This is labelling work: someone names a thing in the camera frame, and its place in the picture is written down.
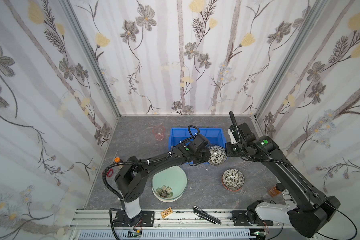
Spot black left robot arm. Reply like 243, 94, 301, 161
102, 125, 211, 225

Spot aluminium rail frame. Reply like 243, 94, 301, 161
65, 210, 291, 240

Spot black folding tool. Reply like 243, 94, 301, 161
193, 206, 222, 225

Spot green floral plate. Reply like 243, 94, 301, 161
152, 166, 188, 193

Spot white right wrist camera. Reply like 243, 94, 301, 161
228, 129, 238, 145

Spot cream plate underneath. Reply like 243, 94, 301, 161
153, 186, 185, 203

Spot red scissors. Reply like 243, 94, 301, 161
106, 168, 114, 178

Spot brown bottle black cap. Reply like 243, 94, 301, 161
268, 183, 286, 198

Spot blue plastic bin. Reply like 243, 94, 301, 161
168, 128, 227, 167

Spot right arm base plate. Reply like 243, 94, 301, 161
232, 211, 259, 227

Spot pink transparent cup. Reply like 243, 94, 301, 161
152, 125, 165, 141

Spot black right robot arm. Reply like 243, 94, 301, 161
226, 112, 341, 238

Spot black white patterned bowl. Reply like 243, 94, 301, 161
208, 145, 227, 166

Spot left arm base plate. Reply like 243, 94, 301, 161
112, 210, 155, 227

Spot small wooden block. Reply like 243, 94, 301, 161
161, 207, 173, 219

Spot white perforated cable tray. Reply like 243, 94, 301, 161
76, 229, 256, 240

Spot red pink glass bowl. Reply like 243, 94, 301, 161
223, 185, 242, 192

